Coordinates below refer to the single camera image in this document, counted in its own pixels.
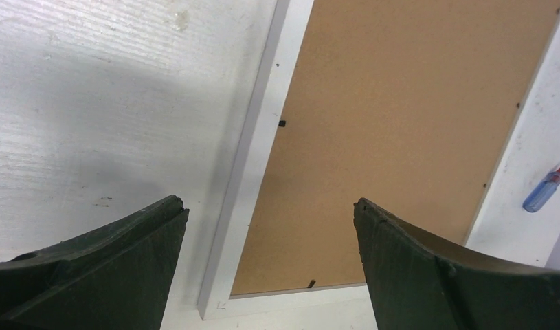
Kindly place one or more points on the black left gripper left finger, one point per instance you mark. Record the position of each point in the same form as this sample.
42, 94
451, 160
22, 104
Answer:
117, 276

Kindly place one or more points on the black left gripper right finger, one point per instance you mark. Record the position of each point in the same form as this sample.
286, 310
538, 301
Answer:
418, 280

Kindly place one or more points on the white picture frame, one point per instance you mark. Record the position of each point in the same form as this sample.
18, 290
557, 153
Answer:
500, 226

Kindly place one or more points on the blue red screwdriver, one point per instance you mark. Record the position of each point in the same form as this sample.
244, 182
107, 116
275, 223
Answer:
542, 192

